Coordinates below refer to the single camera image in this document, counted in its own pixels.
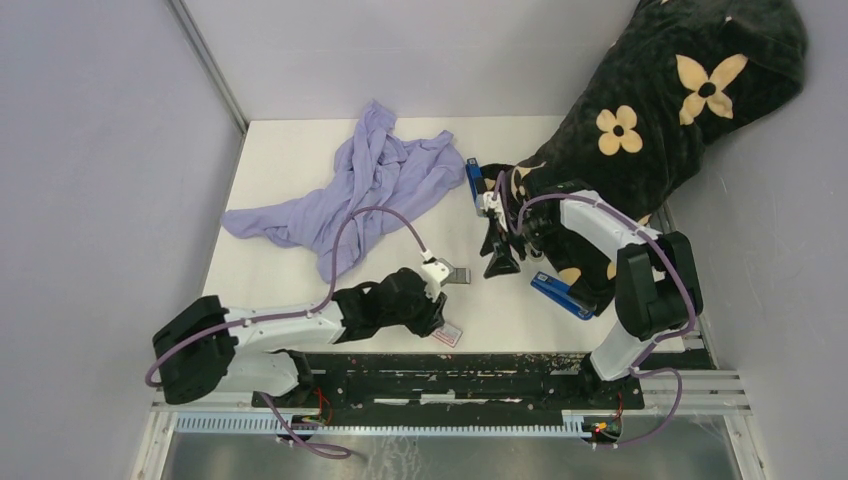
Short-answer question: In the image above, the blue stapler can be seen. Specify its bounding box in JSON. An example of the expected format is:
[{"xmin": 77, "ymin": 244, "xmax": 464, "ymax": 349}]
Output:
[
  {"xmin": 465, "ymin": 158, "xmax": 487, "ymax": 217},
  {"xmin": 530, "ymin": 272, "xmax": 595, "ymax": 321}
]

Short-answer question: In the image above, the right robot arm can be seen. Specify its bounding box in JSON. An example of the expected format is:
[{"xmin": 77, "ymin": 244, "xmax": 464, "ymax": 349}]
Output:
[{"xmin": 471, "ymin": 178, "xmax": 703, "ymax": 408}]

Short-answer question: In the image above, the beige and black stapler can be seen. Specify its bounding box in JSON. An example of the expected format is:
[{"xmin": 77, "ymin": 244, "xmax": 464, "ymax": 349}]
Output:
[{"xmin": 526, "ymin": 244, "xmax": 545, "ymax": 262}]

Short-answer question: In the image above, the black floral blanket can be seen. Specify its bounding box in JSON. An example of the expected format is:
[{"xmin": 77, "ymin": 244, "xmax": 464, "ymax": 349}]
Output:
[{"xmin": 482, "ymin": 1, "xmax": 808, "ymax": 312}]

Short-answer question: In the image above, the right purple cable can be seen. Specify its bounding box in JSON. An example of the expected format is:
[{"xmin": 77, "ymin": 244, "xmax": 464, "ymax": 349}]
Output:
[{"xmin": 493, "ymin": 168, "xmax": 700, "ymax": 449}]

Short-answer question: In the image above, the slotted cable duct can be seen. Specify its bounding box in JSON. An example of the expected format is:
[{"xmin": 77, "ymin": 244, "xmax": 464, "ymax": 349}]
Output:
[{"xmin": 173, "ymin": 413, "xmax": 588, "ymax": 439}]

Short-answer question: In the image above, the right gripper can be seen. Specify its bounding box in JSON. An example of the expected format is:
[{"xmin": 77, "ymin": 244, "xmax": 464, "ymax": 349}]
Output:
[{"xmin": 479, "ymin": 209, "xmax": 558, "ymax": 280}]

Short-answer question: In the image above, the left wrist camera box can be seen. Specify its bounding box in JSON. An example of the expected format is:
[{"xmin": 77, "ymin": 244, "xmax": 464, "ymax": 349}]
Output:
[{"xmin": 421, "ymin": 258, "xmax": 471, "ymax": 301}]

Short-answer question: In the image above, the aluminium rail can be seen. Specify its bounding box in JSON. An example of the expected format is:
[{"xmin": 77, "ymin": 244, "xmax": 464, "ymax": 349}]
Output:
[{"xmin": 150, "ymin": 367, "xmax": 753, "ymax": 415}]

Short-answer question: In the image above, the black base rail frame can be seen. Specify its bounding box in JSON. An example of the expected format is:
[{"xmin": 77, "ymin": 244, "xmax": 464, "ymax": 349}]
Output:
[{"xmin": 273, "ymin": 353, "xmax": 645, "ymax": 427}]

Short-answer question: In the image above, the lavender crumpled cloth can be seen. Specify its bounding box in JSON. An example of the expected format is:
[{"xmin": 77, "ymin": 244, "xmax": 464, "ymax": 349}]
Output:
[{"xmin": 221, "ymin": 101, "xmax": 466, "ymax": 282}]

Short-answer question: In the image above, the red white staple box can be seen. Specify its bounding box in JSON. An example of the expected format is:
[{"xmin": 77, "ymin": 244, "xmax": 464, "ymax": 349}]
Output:
[{"xmin": 431, "ymin": 322, "xmax": 463, "ymax": 348}]

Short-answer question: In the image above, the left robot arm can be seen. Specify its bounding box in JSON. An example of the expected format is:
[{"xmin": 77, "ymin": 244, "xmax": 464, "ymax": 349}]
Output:
[{"xmin": 152, "ymin": 261, "xmax": 453, "ymax": 407}]

